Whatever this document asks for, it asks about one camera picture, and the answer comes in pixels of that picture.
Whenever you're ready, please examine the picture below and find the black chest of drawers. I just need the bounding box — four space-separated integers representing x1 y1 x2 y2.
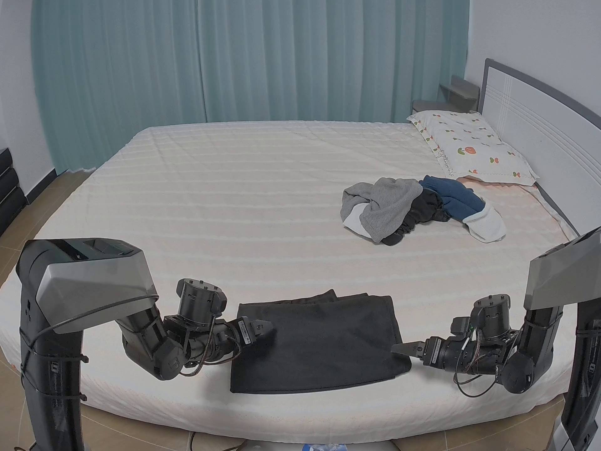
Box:
0 147 26 238

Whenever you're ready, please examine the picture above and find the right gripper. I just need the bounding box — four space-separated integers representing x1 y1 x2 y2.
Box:
391 335 477 375

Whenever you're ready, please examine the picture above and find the white printed pillow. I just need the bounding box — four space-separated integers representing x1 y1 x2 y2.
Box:
407 109 540 187

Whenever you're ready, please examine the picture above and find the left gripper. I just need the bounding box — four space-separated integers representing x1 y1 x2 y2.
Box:
203 317 276 363

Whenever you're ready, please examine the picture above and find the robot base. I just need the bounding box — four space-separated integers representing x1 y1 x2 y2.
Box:
242 440 376 451

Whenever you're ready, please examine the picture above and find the grey bedside table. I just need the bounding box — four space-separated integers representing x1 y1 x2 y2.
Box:
412 74 480 114

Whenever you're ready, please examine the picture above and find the pile of clothes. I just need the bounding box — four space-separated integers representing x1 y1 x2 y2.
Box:
340 175 508 247

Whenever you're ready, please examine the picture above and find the blue-green curtain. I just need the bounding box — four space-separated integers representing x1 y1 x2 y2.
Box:
197 0 470 123
30 0 207 174

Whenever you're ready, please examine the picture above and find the bed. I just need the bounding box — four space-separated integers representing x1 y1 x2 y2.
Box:
0 58 601 440

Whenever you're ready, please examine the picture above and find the black shirt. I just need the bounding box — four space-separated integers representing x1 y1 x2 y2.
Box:
230 289 413 395

